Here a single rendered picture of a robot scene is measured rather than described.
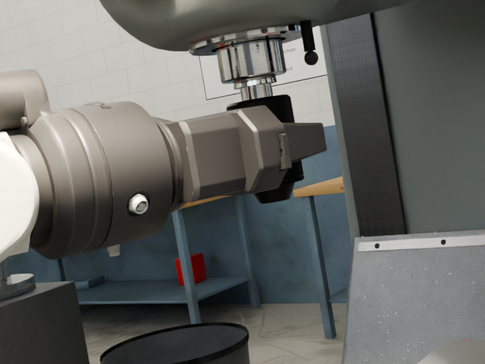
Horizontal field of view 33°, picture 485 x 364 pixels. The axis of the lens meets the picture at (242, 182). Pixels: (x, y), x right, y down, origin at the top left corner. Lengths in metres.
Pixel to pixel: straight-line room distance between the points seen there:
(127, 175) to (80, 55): 6.49
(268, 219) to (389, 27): 4.93
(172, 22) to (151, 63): 5.87
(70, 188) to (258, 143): 0.12
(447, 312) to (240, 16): 0.49
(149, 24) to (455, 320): 0.51
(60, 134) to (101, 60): 6.32
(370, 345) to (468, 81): 0.31
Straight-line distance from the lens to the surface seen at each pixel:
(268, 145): 0.51
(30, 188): 0.43
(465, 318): 0.91
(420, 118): 0.94
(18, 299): 0.81
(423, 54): 0.93
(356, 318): 0.97
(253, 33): 0.55
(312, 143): 0.58
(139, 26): 0.55
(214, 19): 0.52
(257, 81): 0.58
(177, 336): 2.86
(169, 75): 6.28
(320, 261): 4.72
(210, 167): 0.51
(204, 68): 6.05
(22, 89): 0.48
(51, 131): 0.47
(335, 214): 5.53
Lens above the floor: 1.24
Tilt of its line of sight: 3 degrees down
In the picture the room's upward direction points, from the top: 10 degrees counter-clockwise
